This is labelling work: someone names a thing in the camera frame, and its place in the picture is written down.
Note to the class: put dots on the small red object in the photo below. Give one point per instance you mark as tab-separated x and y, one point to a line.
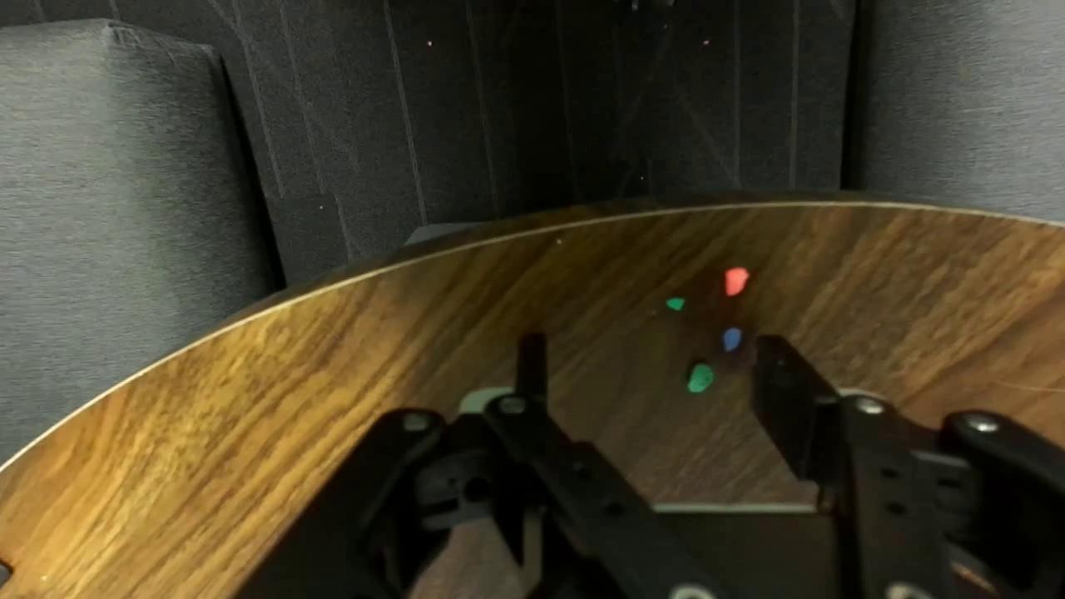
736	281

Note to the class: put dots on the pale green object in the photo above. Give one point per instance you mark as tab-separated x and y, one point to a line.
482	401

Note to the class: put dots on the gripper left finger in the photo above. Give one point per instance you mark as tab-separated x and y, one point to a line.
574	474

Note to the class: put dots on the small blue object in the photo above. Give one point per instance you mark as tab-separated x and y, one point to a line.
731	339

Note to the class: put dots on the tiny green object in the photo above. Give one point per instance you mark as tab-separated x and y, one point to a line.
676	304

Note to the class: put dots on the small green object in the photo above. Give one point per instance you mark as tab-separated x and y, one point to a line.
700	378

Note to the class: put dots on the grey upholstered chair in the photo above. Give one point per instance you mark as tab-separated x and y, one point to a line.
957	100
116	216

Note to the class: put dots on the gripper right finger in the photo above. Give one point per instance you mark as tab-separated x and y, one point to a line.
882	482

